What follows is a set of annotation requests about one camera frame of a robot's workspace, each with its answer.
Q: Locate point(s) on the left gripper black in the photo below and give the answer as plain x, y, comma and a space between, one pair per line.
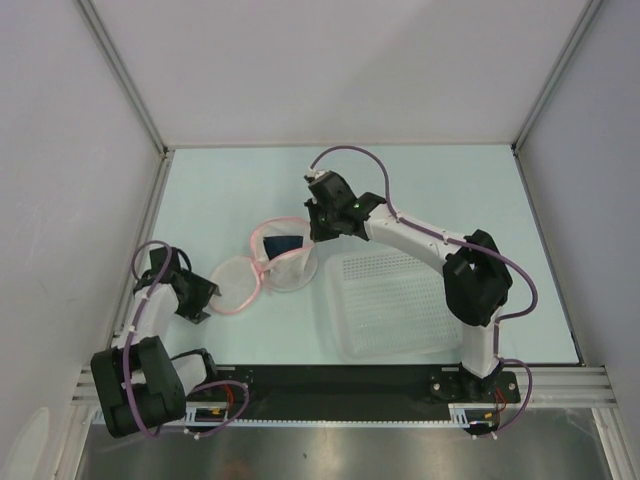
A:
204, 290

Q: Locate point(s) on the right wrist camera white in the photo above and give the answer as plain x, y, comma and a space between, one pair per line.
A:
312, 175

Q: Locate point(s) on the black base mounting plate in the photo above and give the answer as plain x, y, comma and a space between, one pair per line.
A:
390, 391

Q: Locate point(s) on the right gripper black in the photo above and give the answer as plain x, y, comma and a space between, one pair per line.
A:
318, 233

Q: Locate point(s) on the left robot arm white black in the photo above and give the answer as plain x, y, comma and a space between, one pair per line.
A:
140, 385

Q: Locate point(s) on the dark blue lace bra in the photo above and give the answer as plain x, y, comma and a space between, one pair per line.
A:
278, 245

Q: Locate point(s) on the white perforated plastic tray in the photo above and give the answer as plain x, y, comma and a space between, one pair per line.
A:
385, 304

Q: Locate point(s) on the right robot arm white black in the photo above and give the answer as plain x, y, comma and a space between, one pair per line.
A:
476, 280

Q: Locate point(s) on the white slotted cable duct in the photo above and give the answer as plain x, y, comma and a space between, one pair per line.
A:
437, 416

